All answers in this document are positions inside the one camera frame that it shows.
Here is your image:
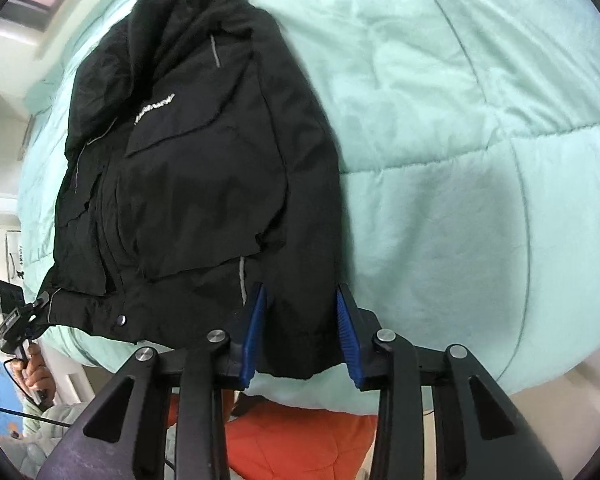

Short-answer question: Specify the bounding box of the black hooded jacket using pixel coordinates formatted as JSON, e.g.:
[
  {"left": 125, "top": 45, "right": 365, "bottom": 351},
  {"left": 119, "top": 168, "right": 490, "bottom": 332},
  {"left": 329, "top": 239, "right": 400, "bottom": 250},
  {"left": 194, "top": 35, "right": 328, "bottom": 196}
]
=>
[{"left": 39, "top": 0, "right": 348, "bottom": 381}]

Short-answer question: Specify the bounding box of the person's left hand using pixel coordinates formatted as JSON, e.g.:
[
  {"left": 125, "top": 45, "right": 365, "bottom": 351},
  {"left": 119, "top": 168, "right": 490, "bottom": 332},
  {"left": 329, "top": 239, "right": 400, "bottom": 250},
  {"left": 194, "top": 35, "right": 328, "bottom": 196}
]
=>
[{"left": 12, "top": 344, "right": 57, "bottom": 397}]

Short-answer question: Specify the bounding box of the person's left forearm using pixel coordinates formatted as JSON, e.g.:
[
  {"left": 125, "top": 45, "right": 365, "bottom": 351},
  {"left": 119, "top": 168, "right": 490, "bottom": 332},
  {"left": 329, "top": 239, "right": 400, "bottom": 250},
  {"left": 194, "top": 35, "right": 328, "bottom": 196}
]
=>
[{"left": 22, "top": 400, "right": 91, "bottom": 463}]

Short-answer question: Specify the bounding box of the orange quilted cloth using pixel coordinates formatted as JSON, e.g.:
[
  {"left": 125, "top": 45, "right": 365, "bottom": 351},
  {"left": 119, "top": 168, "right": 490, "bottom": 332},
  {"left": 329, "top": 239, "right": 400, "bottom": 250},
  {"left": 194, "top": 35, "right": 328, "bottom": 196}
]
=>
[{"left": 167, "top": 394, "right": 381, "bottom": 480}]

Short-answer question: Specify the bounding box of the white bookshelf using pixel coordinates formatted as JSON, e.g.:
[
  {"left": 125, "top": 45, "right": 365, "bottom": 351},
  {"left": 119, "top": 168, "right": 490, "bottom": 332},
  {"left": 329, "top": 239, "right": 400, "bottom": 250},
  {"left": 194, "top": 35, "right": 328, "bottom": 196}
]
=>
[{"left": 0, "top": 92, "right": 33, "bottom": 198}]

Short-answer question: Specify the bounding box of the black cable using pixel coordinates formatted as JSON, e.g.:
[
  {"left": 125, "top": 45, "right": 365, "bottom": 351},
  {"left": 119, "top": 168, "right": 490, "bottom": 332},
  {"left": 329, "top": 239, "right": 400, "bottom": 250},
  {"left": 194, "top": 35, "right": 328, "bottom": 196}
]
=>
[{"left": 0, "top": 357, "right": 76, "bottom": 431}]

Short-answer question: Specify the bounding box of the mint green quilt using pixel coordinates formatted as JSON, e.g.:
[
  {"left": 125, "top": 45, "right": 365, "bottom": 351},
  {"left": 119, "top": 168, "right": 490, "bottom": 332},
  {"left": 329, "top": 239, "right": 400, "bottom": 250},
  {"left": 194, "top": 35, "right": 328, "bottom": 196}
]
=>
[{"left": 17, "top": 0, "right": 600, "bottom": 413}]

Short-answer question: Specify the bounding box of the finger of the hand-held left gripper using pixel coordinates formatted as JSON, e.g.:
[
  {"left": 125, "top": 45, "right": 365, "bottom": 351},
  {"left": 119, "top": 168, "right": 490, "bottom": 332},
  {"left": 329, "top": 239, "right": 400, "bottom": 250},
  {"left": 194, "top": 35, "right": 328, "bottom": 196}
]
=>
[{"left": 26, "top": 292, "right": 50, "bottom": 333}]

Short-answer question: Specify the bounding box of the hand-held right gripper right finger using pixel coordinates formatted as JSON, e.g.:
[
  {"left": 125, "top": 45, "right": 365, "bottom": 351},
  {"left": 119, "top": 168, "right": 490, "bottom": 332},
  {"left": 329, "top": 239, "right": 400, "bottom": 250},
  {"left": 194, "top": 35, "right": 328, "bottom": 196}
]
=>
[{"left": 335, "top": 282, "right": 563, "bottom": 480}]

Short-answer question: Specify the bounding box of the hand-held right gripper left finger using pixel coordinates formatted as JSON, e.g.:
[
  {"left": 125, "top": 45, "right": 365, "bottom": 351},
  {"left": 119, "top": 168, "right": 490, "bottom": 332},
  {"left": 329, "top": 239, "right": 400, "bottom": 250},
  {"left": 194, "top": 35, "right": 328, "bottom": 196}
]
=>
[{"left": 37, "top": 282, "right": 268, "bottom": 480}]

